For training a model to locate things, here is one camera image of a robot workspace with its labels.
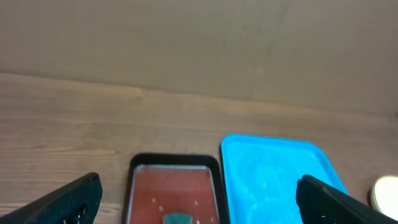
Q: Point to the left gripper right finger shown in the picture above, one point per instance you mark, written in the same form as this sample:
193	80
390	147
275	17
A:
320	203

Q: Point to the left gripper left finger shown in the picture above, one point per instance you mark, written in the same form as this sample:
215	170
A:
76	203

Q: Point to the yellow-green plate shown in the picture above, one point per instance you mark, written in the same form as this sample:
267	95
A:
384	196

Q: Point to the green and orange sponge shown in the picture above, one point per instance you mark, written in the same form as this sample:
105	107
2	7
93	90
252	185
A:
177	218

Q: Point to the blue plastic tray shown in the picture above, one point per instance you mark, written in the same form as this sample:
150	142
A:
261	174

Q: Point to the black tray with red water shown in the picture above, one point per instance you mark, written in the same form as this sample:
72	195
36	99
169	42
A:
159	184

